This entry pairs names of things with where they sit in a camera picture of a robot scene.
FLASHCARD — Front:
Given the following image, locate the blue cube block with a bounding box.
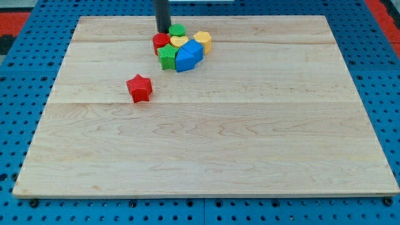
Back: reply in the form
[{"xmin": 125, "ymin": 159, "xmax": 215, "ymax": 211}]
[{"xmin": 182, "ymin": 39, "xmax": 204, "ymax": 64}]

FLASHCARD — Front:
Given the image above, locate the blue pentagon block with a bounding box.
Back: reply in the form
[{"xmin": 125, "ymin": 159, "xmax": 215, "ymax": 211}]
[{"xmin": 175, "ymin": 48, "xmax": 195, "ymax": 73}]

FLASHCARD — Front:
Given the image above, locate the yellow heart block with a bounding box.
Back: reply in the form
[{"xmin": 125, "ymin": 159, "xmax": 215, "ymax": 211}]
[{"xmin": 170, "ymin": 36, "xmax": 189, "ymax": 48}]

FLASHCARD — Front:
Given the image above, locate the light wooden board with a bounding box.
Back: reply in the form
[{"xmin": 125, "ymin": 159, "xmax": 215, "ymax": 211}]
[{"xmin": 12, "ymin": 16, "xmax": 399, "ymax": 199}]

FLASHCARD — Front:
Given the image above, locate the red cylinder block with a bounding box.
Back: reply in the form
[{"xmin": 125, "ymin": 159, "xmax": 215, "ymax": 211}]
[{"xmin": 152, "ymin": 32, "xmax": 170, "ymax": 55}]

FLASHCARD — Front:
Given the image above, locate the red star block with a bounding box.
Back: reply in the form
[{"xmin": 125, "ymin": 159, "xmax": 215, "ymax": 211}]
[{"xmin": 126, "ymin": 74, "xmax": 153, "ymax": 103}]

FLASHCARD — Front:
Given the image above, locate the green cylinder block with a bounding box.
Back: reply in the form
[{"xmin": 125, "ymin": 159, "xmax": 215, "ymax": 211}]
[{"xmin": 168, "ymin": 24, "xmax": 186, "ymax": 37}]

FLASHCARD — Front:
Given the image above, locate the green star block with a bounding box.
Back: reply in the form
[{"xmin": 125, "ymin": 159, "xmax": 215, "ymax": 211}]
[{"xmin": 157, "ymin": 44, "xmax": 179, "ymax": 70}]

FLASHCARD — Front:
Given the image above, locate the yellow hexagon block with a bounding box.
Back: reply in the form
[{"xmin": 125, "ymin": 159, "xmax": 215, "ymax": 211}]
[{"xmin": 193, "ymin": 31, "xmax": 212, "ymax": 54}]

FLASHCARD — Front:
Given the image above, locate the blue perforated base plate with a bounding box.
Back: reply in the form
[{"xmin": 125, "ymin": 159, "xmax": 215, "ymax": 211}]
[{"xmin": 1, "ymin": 1, "xmax": 399, "ymax": 224}]

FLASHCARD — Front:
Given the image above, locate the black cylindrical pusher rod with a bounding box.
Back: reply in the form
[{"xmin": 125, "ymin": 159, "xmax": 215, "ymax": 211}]
[{"xmin": 153, "ymin": 0, "xmax": 171, "ymax": 34}]

